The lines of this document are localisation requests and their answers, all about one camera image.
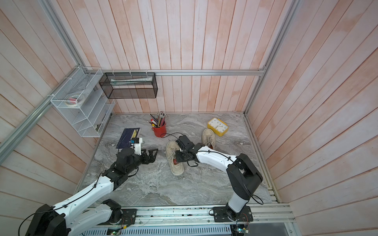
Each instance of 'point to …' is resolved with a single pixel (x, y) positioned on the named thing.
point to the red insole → (174, 162)
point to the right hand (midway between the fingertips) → (178, 156)
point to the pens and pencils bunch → (160, 121)
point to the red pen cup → (160, 132)
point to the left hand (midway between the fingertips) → (152, 151)
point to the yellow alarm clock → (218, 126)
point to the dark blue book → (128, 134)
